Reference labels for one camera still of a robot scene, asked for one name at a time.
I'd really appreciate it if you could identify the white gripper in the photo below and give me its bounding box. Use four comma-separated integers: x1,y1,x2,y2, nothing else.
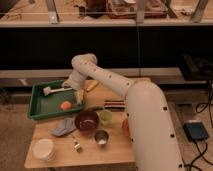
62,70,86,104

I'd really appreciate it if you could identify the orange apple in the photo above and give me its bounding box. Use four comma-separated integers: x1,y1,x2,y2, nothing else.
60,101,72,110

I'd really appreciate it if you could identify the red object behind arm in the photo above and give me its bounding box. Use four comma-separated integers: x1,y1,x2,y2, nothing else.
122,118,130,138

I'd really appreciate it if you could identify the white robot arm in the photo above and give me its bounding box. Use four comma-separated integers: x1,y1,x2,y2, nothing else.
63,53,185,171

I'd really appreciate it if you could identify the purple bowl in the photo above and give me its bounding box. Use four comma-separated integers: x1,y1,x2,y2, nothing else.
75,110,99,133

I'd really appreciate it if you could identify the yellow banana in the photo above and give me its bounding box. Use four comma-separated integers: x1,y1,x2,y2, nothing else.
86,80,99,92

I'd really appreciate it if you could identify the gray crumpled cloth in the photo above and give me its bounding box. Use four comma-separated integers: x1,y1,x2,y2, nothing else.
51,118,76,137

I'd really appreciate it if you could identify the white dish brush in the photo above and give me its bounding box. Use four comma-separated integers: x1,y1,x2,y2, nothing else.
43,87,71,96

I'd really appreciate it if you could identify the light green cup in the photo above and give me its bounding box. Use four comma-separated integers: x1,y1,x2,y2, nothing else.
99,110,112,126

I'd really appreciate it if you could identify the striped sponge block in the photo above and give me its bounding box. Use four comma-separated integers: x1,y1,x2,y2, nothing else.
104,100,125,110

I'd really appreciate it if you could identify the green plastic tray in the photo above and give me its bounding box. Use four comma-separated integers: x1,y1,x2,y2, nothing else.
28,80,85,120

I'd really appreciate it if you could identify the small metal cup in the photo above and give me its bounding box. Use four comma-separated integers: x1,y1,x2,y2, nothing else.
94,130,109,146

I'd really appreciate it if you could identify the blue foot pedal box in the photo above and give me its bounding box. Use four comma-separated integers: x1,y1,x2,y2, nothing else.
183,122,209,141

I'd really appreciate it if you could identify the black cable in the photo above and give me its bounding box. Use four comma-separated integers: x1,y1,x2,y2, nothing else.
182,79,213,171

